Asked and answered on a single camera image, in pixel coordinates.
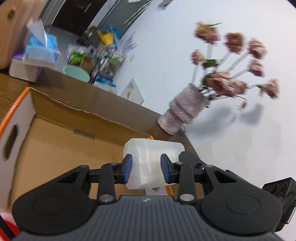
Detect pink textured vase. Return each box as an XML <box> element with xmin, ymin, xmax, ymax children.
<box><xmin>157</xmin><ymin>83</ymin><xmax>209</xmax><ymax>136</ymax></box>

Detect red cardboard box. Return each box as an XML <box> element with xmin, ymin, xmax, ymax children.
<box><xmin>1</xmin><ymin>87</ymin><xmax>152</xmax><ymax>209</ymax></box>

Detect white purple tissue box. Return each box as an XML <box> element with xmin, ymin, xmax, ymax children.
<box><xmin>9</xmin><ymin>52</ymin><xmax>43</xmax><ymax>82</ymax></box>

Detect wire storage rack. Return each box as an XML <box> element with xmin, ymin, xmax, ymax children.
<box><xmin>61</xmin><ymin>25</ymin><xmax>137</xmax><ymax>94</ymax></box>

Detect wall picture frame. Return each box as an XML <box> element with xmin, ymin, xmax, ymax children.
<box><xmin>158</xmin><ymin>0</ymin><xmax>173</xmax><ymax>10</ymax></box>

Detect grey refrigerator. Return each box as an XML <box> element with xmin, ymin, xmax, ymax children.
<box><xmin>77</xmin><ymin>1</ymin><xmax>151</xmax><ymax>47</ymax></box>

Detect pink ribbed suitcase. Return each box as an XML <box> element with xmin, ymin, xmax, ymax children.
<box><xmin>0</xmin><ymin>0</ymin><xmax>45</xmax><ymax>70</ymax></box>

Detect dried pink roses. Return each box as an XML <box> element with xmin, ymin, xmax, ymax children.
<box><xmin>190</xmin><ymin>22</ymin><xmax>280</xmax><ymax>109</ymax></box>

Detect blue tissue pack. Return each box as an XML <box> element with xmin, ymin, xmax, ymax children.
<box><xmin>23</xmin><ymin>19</ymin><xmax>60</xmax><ymax>68</ymax></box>

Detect translucent plastic box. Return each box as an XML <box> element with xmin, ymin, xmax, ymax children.
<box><xmin>123</xmin><ymin>138</ymin><xmax>185</xmax><ymax>190</ymax></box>

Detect dark entrance door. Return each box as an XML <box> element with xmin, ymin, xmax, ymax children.
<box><xmin>52</xmin><ymin>0</ymin><xmax>106</xmax><ymax>37</ymax></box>

